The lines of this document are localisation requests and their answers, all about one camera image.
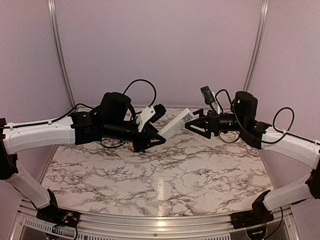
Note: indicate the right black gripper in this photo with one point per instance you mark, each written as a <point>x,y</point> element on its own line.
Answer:
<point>212,125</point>

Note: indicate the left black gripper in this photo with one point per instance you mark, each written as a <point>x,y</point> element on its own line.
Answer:
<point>150,133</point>

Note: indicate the white remote control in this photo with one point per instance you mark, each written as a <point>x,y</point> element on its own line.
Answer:
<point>176,124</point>

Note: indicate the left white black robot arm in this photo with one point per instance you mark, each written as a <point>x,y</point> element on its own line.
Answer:
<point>114,118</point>

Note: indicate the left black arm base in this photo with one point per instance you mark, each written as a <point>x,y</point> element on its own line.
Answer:
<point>56,215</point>

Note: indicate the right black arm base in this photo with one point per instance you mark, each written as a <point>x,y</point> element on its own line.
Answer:
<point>257,215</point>

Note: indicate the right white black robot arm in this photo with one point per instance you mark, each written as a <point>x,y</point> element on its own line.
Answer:
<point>264,136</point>

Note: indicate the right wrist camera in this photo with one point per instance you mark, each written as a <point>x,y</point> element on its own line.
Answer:
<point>210,99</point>

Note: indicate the right aluminium frame post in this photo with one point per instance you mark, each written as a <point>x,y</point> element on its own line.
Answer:
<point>261,28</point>

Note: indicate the aluminium frame post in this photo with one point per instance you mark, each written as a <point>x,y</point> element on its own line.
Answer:
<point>261,28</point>
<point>59,51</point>

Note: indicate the front aluminium rail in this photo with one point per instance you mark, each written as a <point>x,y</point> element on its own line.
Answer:
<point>99,226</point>

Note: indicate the left aluminium frame post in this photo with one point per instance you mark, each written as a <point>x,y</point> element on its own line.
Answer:
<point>59,51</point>

